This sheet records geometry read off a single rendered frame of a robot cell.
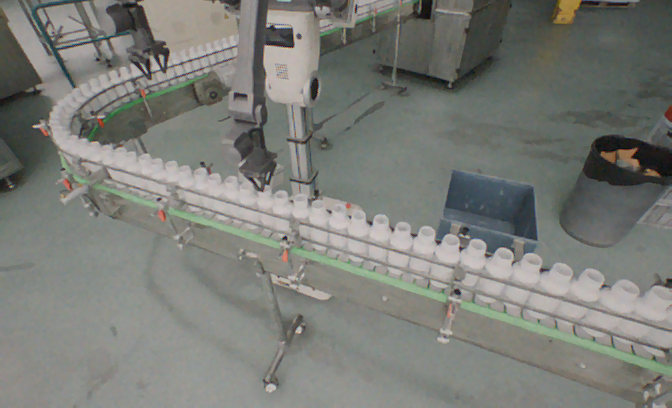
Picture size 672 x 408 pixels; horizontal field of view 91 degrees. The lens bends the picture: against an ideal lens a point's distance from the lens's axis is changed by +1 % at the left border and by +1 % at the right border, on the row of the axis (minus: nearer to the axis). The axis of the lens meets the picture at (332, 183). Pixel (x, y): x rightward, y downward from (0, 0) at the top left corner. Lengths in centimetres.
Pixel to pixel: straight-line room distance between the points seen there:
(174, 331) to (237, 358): 42
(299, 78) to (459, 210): 91
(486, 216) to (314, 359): 112
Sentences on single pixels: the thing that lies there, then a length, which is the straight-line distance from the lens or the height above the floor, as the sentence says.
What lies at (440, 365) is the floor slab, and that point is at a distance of 198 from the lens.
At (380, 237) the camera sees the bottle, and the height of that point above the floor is 112.
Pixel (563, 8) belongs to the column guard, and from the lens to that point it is 829.
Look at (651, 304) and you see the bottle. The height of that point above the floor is 114.
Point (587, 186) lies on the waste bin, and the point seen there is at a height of 41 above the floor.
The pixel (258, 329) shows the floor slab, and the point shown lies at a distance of 206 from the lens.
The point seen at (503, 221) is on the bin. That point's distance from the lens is 161.
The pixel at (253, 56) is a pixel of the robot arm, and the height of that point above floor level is 154.
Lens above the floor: 179
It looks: 39 degrees down
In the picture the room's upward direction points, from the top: 2 degrees counter-clockwise
